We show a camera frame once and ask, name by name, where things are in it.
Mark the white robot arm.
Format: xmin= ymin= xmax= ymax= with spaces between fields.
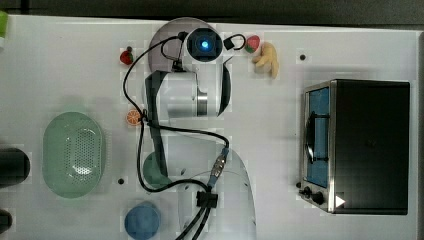
xmin=143 ymin=27 xmax=257 ymax=240

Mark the grey round plate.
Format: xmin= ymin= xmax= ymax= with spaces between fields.
xmin=148 ymin=17 xmax=211 ymax=72

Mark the orange slice toy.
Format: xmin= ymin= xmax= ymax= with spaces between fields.
xmin=126 ymin=109 xmax=141 ymax=126

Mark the green mug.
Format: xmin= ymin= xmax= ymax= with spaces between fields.
xmin=142 ymin=153 xmax=171 ymax=189

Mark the toy banana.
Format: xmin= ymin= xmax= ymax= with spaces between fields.
xmin=252 ymin=42 xmax=279 ymax=79

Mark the red green toy fruit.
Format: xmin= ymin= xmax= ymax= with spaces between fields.
xmin=245 ymin=35 xmax=260 ymax=53

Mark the red toy strawberry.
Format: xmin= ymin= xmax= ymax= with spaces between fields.
xmin=120 ymin=46 xmax=134 ymax=65

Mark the blue bowl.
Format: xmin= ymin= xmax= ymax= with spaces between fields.
xmin=124 ymin=202 xmax=161 ymax=240

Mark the green perforated colander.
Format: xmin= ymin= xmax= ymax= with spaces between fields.
xmin=42 ymin=112 xmax=105 ymax=199

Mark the black toaster oven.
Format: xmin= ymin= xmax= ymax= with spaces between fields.
xmin=296 ymin=79 xmax=410 ymax=215

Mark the black cylinder at edge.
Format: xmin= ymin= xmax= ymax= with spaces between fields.
xmin=0 ymin=148 xmax=30 ymax=188

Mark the black object bottom left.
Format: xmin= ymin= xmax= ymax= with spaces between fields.
xmin=0 ymin=209 xmax=13 ymax=234

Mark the green object at corner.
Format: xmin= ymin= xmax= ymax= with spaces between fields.
xmin=0 ymin=11 xmax=8 ymax=49

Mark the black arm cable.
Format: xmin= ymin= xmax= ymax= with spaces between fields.
xmin=122 ymin=31 xmax=231 ymax=240

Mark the small black connector cable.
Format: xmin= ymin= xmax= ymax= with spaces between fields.
xmin=222 ymin=33 xmax=247 ymax=52

